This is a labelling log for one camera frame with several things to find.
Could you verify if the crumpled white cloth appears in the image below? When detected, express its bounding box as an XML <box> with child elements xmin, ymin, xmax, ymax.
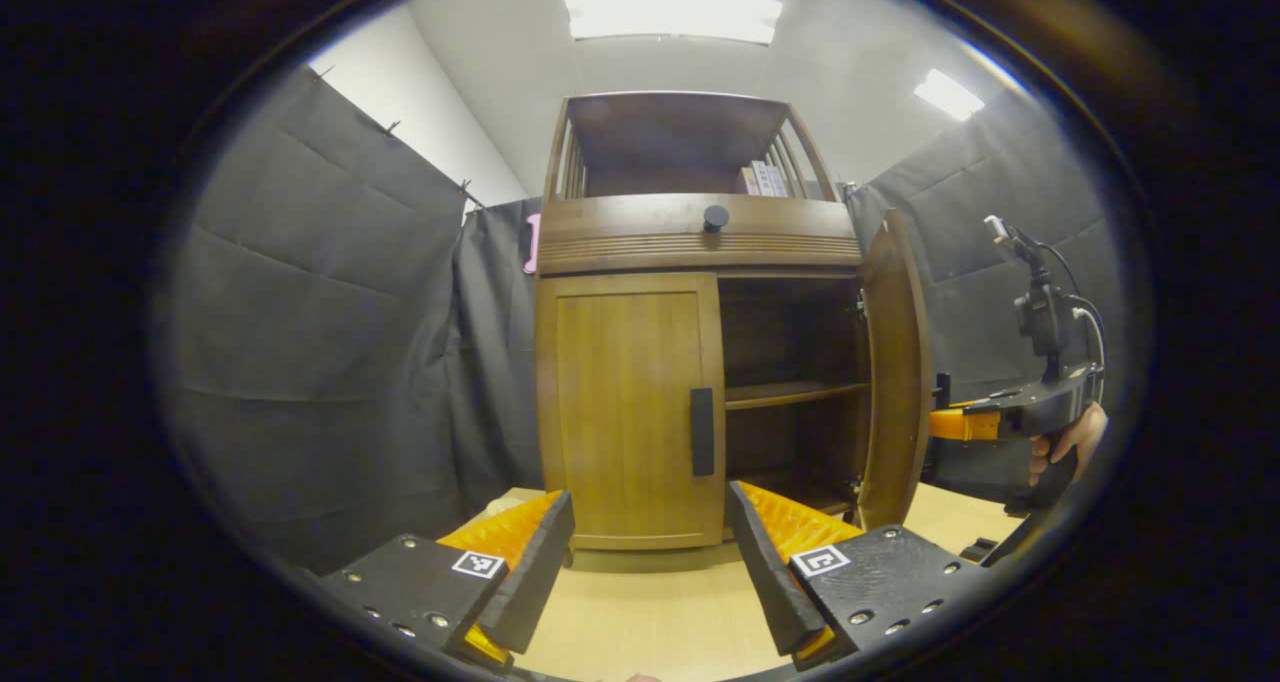
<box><xmin>485</xmin><ymin>487</ymin><xmax>546</xmax><ymax>518</ymax></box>

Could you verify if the wooden shoe cabinet door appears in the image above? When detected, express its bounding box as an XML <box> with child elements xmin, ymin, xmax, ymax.
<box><xmin>537</xmin><ymin>272</ymin><xmax>726</xmax><ymax>550</ymax></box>
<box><xmin>855</xmin><ymin>209</ymin><xmax>936</xmax><ymax>531</ymax></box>

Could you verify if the black backdrop cloth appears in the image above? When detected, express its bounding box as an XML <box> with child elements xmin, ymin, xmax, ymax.
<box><xmin>160</xmin><ymin>62</ymin><xmax>1131</xmax><ymax>573</ymax></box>

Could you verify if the wooden cabinet inner shelf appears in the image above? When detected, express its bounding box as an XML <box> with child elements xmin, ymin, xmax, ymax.
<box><xmin>725</xmin><ymin>380</ymin><xmax>869</xmax><ymax>411</ymax></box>

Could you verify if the small ceiling light panel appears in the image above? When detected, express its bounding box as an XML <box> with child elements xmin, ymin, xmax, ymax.
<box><xmin>913</xmin><ymin>68</ymin><xmax>986</xmax><ymax>121</ymax></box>

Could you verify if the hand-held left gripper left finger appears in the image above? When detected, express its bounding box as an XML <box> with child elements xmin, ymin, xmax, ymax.
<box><xmin>318</xmin><ymin>490</ymin><xmax>576</xmax><ymax>668</ymax></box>

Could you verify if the row of books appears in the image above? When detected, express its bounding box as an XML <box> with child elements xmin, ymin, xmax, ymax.
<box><xmin>735</xmin><ymin>160</ymin><xmax>791</xmax><ymax>198</ymax></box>

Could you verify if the large ceiling light panel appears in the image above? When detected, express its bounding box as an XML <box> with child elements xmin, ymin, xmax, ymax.
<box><xmin>563</xmin><ymin>0</ymin><xmax>784</xmax><ymax>45</ymax></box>

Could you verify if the wooden double-door shoe cabinet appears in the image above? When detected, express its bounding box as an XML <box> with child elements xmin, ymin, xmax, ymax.
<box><xmin>533</xmin><ymin>90</ymin><xmax>936</xmax><ymax>553</ymax></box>

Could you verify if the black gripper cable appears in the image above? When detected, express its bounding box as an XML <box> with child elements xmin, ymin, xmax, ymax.
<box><xmin>1040</xmin><ymin>245</ymin><xmax>1107</xmax><ymax>403</ymax></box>

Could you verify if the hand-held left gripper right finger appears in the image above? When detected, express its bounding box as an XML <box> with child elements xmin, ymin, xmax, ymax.
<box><xmin>727</xmin><ymin>480</ymin><xmax>991</xmax><ymax>671</ymax></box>

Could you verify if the wooden drawer with black knob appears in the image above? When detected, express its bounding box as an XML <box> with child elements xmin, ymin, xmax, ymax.
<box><xmin>537</xmin><ymin>194</ymin><xmax>863</xmax><ymax>275</ymax></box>

